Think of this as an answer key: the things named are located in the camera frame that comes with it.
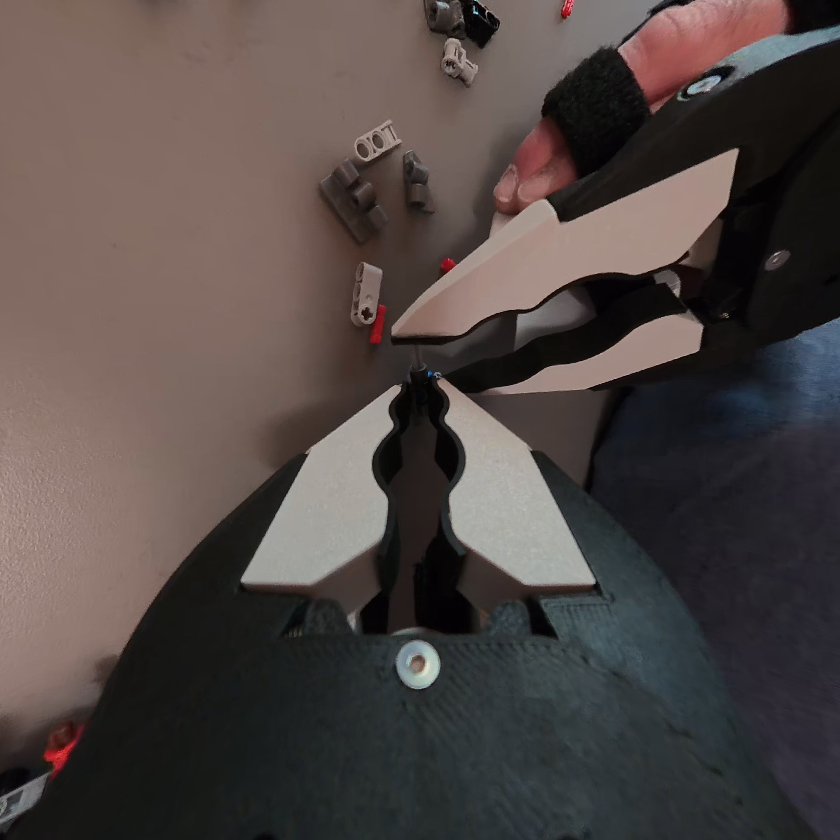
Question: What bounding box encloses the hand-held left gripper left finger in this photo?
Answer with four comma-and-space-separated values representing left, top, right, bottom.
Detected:
240, 382, 421, 634

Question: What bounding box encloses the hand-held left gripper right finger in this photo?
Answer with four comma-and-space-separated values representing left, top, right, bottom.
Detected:
420, 377, 597, 634

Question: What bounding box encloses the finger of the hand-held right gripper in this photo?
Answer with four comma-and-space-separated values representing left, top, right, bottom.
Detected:
391, 148, 740, 347
444, 283, 707, 396

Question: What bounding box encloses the dark grey lego connector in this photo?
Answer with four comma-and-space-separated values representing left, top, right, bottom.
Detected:
423, 0, 467, 38
402, 149, 436, 215

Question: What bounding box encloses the light grey lego connector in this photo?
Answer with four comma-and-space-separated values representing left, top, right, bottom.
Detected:
350, 262, 384, 328

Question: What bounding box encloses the white lego connector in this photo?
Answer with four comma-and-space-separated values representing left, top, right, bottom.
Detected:
440, 37, 479, 88

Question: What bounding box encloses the light grey lego beam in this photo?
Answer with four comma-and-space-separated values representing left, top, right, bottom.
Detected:
352, 119, 403, 165

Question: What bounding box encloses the dark grey lego hinge piece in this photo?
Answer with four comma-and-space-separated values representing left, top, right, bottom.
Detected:
319, 159, 390, 244

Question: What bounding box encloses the black lego connector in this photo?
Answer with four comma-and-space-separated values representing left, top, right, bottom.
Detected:
458, 0, 501, 49

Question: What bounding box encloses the lego model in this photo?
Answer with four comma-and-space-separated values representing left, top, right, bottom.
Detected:
0, 718, 88, 818

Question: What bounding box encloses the person's right hand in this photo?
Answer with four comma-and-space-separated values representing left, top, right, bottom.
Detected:
492, 0, 790, 215

